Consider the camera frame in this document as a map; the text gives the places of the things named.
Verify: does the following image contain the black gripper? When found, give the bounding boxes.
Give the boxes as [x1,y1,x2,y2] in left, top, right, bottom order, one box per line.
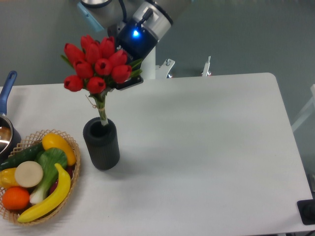
[109,19,158,91]

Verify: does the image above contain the red tulip bouquet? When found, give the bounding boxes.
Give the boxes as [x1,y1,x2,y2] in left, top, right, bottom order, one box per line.
[61,35,143,126]

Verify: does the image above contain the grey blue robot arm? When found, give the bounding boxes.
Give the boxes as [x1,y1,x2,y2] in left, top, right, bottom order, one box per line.
[114,0,192,90]

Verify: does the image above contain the dark grey ribbed vase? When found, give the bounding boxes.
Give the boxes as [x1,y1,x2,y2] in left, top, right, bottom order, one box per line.
[83,118,120,171]

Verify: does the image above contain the middle table clamp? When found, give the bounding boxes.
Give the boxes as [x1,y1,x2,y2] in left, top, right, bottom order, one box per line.
[156,59,176,79]

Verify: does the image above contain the table clamp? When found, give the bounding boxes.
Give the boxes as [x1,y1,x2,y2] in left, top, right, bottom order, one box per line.
[156,59,176,79]
[201,56,212,77]

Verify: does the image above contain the right table clamp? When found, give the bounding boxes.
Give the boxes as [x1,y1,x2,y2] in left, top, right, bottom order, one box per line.
[201,56,212,77]

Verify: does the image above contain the green bok choy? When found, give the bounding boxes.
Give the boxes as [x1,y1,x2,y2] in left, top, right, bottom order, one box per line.
[30,147,67,205]

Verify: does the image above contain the green cucumber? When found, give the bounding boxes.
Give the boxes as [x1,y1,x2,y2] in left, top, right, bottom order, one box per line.
[0,142,44,171]

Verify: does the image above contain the yellow banana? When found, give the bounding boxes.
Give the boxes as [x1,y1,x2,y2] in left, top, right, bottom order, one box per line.
[17,163,71,223]

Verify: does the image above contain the beige round disc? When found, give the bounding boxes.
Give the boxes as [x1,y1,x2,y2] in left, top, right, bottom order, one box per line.
[14,161,43,188]

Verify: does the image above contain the yellow bell pepper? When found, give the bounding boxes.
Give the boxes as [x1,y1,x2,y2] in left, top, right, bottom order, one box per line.
[0,168,20,189]

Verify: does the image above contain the orange fruit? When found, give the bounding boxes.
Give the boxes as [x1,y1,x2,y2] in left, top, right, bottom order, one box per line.
[2,187,30,210]

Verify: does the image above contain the woven wicker basket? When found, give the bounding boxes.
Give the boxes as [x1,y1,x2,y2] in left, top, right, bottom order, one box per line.
[0,129,81,226]

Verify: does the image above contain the black device at edge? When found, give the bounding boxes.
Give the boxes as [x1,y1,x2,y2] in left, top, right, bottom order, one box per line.
[297,199,315,225]

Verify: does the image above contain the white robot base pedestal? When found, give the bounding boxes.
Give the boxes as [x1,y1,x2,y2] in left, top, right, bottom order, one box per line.
[76,0,157,80]

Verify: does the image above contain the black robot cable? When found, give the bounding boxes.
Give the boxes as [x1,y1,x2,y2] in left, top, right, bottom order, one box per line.
[118,0,128,24]

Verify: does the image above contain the blue handled saucepan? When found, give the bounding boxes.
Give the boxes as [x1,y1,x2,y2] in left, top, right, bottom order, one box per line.
[0,71,21,163]

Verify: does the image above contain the white frame at right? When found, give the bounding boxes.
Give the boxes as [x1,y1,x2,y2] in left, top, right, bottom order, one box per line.
[291,84,315,132]

